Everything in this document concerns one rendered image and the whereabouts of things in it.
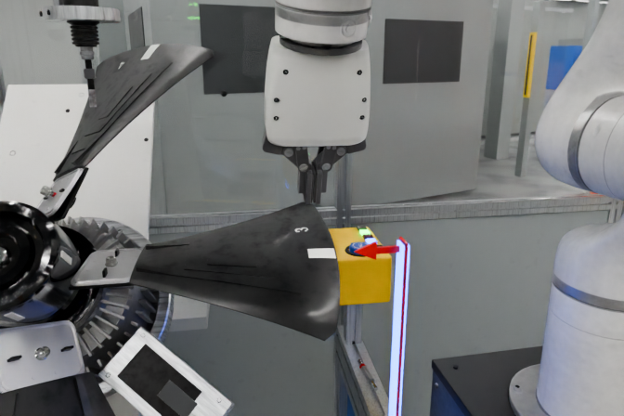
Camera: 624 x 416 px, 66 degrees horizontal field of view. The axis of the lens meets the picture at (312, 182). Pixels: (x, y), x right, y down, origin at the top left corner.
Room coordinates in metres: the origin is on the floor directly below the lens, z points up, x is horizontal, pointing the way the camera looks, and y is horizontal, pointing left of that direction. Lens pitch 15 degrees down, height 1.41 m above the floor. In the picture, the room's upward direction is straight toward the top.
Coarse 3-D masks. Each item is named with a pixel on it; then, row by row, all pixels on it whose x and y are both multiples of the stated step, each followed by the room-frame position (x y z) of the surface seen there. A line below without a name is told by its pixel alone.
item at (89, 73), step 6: (84, 60) 0.50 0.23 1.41; (90, 60) 0.50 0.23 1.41; (90, 66) 0.50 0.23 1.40; (84, 72) 0.50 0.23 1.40; (90, 72) 0.50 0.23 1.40; (90, 78) 0.50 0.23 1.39; (90, 84) 0.50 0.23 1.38; (90, 90) 0.50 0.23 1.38; (90, 96) 0.50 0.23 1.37; (90, 102) 0.50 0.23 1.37; (96, 102) 0.50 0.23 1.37
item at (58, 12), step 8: (56, 0) 0.51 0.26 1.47; (48, 8) 0.47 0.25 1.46; (56, 8) 0.47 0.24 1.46; (64, 8) 0.47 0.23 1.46; (72, 8) 0.47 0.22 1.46; (80, 8) 0.47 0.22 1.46; (88, 8) 0.48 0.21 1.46; (96, 8) 0.48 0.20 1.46; (104, 8) 0.49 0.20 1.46; (112, 8) 0.50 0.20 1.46; (40, 16) 0.49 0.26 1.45; (48, 16) 0.48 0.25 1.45; (56, 16) 0.47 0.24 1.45; (64, 16) 0.47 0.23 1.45; (72, 16) 0.47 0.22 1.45; (80, 16) 0.47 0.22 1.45; (88, 16) 0.48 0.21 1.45; (96, 16) 0.48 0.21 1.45; (104, 16) 0.49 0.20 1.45; (112, 16) 0.50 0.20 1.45
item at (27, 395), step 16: (48, 384) 0.41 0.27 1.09; (64, 384) 0.43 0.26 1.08; (80, 384) 0.43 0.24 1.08; (96, 384) 0.45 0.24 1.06; (0, 400) 0.38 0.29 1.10; (16, 400) 0.38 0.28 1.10; (32, 400) 0.39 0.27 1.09; (48, 400) 0.40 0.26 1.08; (64, 400) 0.41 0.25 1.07; (80, 400) 0.42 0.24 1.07; (96, 400) 0.44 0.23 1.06
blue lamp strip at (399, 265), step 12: (396, 264) 0.56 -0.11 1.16; (396, 276) 0.56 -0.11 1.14; (396, 288) 0.56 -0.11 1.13; (396, 300) 0.56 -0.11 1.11; (396, 312) 0.55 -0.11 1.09; (396, 324) 0.55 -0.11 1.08; (396, 336) 0.55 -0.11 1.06; (396, 348) 0.55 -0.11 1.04; (396, 360) 0.55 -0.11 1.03; (396, 372) 0.55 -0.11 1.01; (396, 384) 0.55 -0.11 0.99
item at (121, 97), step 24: (144, 48) 0.72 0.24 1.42; (168, 48) 0.69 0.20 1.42; (192, 48) 0.67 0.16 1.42; (96, 72) 0.75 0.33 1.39; (120, 72) 0.70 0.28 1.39; (144, 72) 0.66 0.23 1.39; (168, 72) 0.64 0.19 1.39; (96, 96) 0.70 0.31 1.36; (120, 96) 0.63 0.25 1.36; (144, 96) 0.61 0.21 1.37; (96, 120) 0.62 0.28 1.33; (120, 120) 0.58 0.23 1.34; (72, 144) 0.63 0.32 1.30; (96, 144) 0.56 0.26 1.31; (72, 168) 0.55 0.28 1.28
